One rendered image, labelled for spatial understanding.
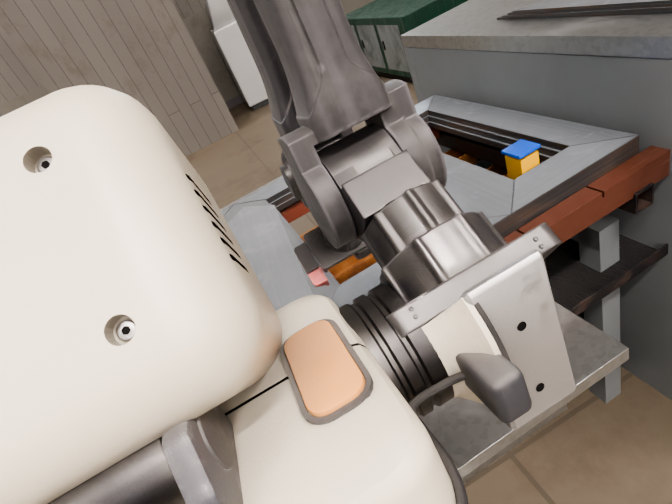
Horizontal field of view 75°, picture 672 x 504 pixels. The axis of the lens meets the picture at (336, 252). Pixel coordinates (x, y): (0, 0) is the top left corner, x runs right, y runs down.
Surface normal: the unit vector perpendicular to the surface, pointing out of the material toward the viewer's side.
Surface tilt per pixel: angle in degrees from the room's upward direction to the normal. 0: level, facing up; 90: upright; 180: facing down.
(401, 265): 56
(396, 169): 37
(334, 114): 81
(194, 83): 90
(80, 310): 48
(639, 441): 0
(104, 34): 90
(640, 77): 90
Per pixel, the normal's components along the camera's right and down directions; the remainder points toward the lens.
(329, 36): 0.30, 0.30
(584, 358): -0.36, -0.76
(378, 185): -0.07, -0.36
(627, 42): -0.85, 0.51
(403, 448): -0.14, -0.79
